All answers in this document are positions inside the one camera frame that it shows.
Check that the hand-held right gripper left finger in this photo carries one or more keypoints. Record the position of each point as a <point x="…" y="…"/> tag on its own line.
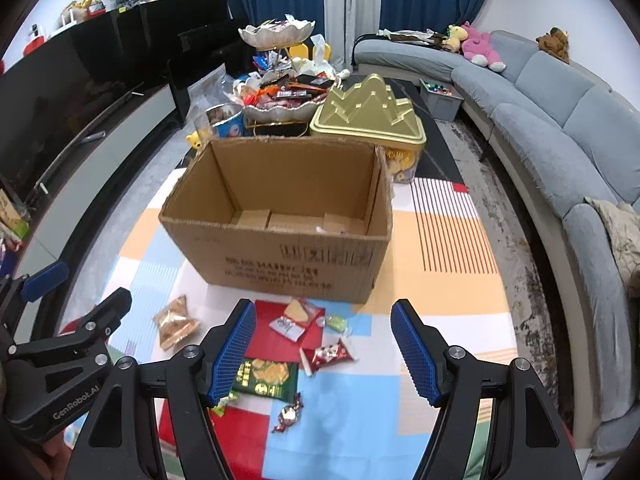
<point x="234" y="355"/>

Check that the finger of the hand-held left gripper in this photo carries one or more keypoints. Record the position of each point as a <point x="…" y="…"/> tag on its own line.
<point x="102" y="316"/>
<point x="45" y="277"/>

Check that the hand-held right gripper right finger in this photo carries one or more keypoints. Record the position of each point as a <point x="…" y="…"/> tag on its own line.
<point x="416" y="355"/>

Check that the green snack packet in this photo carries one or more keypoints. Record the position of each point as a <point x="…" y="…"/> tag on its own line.
<point x="265" y="377"/>

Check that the gold biscuit packet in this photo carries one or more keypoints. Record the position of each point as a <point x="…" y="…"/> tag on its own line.
<point x="172" y="325"/>

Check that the brown cardboard box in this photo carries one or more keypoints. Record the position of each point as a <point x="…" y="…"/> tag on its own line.
<point x="280" y="265"/>

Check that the clear jar of round snacks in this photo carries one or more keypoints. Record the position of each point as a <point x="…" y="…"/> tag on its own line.
<point x="225" y="122"/>

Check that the small yellow green candy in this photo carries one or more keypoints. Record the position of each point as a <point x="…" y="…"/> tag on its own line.
<point x="222" y="405"/>

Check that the yellow and white wedge packet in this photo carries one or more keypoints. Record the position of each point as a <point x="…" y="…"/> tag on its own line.
<point x="292" y="317"/>

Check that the colourful patchwork play mat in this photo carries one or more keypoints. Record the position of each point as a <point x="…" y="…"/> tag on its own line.
<point x="450" y="285"/>

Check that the red foil wrapped candy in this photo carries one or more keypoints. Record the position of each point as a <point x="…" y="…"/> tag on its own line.
<point x="288" y="412"/>

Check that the small green wrapped candy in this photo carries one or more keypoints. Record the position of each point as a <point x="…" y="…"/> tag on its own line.
<point x="337" y="323"/>

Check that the red snack packet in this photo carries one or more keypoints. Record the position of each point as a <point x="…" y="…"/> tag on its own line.
<point x="330" y="355"/>

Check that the yellow bear toy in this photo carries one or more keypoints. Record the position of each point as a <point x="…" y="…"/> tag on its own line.
<point x="196" y="141"/>

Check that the black TV cabinet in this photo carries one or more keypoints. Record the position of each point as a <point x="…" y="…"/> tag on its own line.
<point x="100" y="60"/>

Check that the beige blanket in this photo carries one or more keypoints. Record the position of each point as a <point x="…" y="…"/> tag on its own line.
<point x="620" y="240"/>

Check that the gold lidded cookie container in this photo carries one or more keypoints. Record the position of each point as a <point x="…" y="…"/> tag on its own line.
<point x="370" y="110"/>

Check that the clear plastic bag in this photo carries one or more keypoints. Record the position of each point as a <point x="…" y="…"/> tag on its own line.
<point x="215" y="90"/>

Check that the grey storage bin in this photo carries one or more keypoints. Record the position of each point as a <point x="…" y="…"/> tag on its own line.
<point x="440" y="102"/>

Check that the black coffee table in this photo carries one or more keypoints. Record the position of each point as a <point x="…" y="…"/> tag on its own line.
<point x="400" y="90"/>

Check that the grey curved sofa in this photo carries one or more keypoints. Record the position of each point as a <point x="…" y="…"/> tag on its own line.
<point x="550" y="110"/>

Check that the pink plush toy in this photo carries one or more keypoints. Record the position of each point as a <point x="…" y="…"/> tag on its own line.
<point x="477" y="45"/>

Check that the yellow plush toy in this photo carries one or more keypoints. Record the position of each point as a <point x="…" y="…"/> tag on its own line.
<point x="455" y="37"/>

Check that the white tiered snack stand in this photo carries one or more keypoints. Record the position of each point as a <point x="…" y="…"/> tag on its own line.
<point x="277" y="32"/>

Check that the brown plush toy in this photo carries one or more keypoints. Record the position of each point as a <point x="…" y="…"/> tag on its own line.
<point x="554" y="42"/>

